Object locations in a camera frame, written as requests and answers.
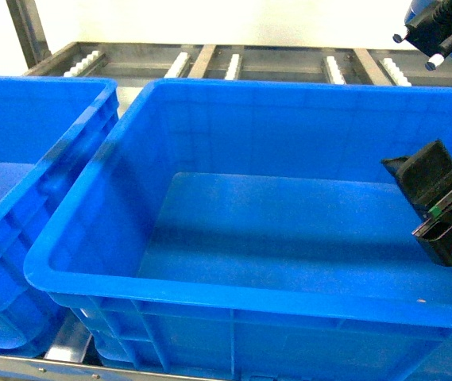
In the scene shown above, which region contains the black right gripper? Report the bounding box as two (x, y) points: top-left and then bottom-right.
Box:
(381, 140), (452, 267)

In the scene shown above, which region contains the blue crate upper right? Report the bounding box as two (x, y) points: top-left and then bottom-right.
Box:
(24, 79), (452, 380)

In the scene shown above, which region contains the blue crate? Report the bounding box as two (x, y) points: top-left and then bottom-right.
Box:
(0, 76), (119, 357)
(24, 79), (452, 380)

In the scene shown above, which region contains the blue crate upper left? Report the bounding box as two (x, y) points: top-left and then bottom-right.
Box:
(0, 76), (119, 357)

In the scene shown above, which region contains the grey metal shelf rack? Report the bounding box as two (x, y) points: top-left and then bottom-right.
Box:
(0, 0), (452, 381)

